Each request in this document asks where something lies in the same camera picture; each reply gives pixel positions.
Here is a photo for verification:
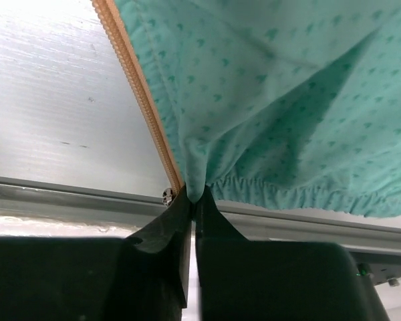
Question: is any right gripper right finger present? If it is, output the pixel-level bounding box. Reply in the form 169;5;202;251
195;189;386;320

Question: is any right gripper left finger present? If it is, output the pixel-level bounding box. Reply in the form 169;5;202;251
0;193;191;320

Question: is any silver zipper slider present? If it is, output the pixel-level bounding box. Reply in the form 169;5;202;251
162;188;175;207

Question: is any orange and teal hooded jacket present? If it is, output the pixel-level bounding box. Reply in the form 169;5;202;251
93;1;401;218

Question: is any white foil covered panel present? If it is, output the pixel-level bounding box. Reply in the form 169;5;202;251
0;216;140;238

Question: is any aluminium table frame rail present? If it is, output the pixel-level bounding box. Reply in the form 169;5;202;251
0;178;401;286

